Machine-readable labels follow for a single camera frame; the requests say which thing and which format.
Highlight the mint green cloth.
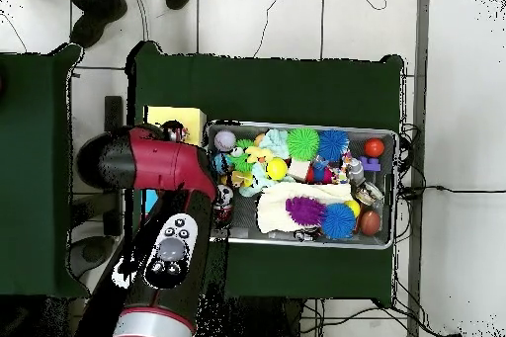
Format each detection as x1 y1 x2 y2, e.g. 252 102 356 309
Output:
258 127 292 160

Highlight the dark green side-table cloth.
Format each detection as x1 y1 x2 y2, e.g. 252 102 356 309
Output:
0 43 92 299

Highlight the yellow tennis ball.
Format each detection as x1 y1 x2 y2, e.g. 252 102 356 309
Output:
265 156 289 181

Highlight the blue spiky ball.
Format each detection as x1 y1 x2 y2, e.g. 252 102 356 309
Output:
317 128 351 163
320 203 358 241

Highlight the black upright panel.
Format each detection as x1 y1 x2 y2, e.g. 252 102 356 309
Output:
103 95 125 237

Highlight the shallow mesh bin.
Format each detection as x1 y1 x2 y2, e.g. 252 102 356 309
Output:
207 119 398 250

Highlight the black and white soccer ball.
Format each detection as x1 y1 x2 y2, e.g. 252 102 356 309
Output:
215 184 235 210

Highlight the cream muslin cloth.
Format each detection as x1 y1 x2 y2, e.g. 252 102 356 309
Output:
256 181 354 234

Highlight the blue globe ball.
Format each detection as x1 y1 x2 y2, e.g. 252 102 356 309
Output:
212 153 234 176

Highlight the green spiky ball with eyes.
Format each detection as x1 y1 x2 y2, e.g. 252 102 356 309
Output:
230 137 258 175

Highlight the wooden box with three holes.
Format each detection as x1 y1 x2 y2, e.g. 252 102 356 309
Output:
142 106 209 215

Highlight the green spiky ball white nub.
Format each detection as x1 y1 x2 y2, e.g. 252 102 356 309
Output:
286 126 320 162

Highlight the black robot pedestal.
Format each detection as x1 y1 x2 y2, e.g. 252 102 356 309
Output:
220 295 305 337

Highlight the purple spiky toy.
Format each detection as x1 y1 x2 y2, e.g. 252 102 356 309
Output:
285 195 328 227

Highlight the person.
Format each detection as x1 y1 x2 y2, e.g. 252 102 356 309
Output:
62 0 196 48

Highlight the dark green table cloth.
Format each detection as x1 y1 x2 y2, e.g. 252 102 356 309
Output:
124 41 405 308

